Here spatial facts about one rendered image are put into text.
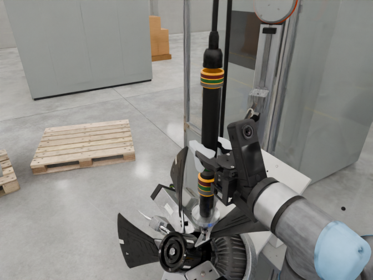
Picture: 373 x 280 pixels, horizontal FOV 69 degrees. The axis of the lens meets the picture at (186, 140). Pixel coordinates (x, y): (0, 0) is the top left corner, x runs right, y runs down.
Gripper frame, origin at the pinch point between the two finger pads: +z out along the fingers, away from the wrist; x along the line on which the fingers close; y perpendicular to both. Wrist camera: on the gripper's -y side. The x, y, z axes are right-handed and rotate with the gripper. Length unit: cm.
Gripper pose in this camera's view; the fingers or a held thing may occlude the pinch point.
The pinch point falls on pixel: (201, 139)
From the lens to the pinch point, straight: 59.6
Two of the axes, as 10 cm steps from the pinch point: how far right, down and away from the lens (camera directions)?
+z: -5.2, -4.2, 7.4
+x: 8.6, -2.5, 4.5
